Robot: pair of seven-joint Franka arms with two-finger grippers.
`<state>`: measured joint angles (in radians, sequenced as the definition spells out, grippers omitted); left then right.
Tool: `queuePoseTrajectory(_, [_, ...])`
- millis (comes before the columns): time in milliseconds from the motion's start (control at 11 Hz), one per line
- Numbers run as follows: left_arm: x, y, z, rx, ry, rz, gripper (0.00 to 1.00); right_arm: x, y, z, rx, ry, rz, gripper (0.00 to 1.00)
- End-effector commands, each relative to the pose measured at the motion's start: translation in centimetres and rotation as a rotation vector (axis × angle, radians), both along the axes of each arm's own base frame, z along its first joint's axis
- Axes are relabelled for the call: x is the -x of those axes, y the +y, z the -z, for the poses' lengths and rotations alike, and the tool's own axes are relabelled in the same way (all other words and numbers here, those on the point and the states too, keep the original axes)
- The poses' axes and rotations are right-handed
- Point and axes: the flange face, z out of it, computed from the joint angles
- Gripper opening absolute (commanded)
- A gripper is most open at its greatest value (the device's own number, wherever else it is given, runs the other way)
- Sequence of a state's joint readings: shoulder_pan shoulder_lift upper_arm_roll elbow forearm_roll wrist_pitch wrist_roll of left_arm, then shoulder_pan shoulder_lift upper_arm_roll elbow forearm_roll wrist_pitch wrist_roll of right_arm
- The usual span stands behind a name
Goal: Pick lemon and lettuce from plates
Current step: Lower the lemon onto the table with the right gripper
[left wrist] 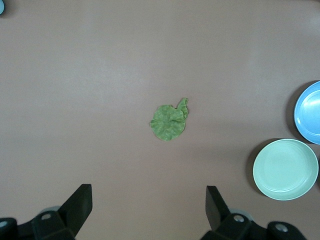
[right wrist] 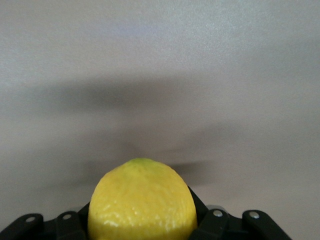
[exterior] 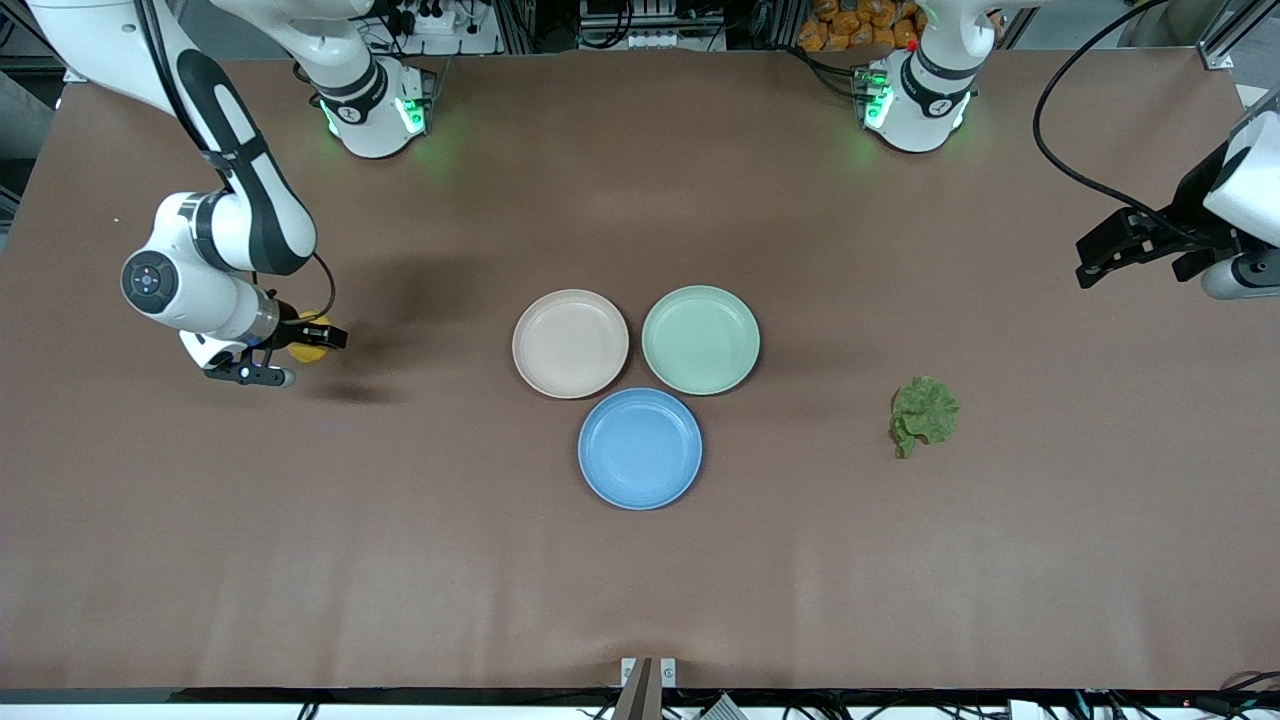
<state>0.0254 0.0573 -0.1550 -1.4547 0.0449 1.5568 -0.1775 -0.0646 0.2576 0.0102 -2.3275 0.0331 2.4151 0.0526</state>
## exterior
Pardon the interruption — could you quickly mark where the yellow lemon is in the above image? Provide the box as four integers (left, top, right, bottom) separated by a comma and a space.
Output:
288, 313, 332, 364

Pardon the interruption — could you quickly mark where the green lettuce leaf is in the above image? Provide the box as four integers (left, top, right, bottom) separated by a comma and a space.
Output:
889, 376, 961, 460

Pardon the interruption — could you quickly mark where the beige round plate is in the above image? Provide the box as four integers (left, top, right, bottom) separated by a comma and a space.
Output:
512, 289, 630, 400

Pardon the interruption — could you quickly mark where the white power strip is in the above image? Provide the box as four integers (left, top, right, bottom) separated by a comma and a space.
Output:
385, 0, 473, 37

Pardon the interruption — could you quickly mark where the blue round plate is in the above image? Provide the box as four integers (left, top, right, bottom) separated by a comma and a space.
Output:
578, 388, 703, 511

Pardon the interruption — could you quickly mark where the bag of oranges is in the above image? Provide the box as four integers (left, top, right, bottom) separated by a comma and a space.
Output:
798, 0, 926, 53

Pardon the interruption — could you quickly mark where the pale green round plate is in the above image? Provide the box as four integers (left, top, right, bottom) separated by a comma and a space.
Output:
641, 285, 761, 396

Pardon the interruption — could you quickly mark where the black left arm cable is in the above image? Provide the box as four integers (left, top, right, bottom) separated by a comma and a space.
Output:
1033, 0, 1206, 246

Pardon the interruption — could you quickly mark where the black base cable bundle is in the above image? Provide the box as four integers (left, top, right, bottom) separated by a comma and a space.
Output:
790, 45, 873, 101

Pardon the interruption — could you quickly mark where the metal table edge bracket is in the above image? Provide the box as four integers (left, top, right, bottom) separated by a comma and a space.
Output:
612, 656, 679, 720

